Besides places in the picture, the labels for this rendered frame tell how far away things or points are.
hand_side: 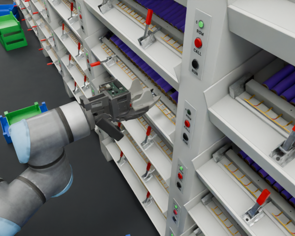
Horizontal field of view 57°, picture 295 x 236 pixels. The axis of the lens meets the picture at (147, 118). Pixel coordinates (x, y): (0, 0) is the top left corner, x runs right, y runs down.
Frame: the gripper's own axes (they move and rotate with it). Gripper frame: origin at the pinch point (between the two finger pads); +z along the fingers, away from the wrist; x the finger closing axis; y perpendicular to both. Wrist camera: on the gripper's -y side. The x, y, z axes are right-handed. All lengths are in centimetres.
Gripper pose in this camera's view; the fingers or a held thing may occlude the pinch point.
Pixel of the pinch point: (152, 96)
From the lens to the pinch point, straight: 76.1
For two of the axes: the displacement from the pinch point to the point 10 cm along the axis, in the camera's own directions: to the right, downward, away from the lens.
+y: -0.1, -7.4, -6.8
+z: 8.4, -3.7, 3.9
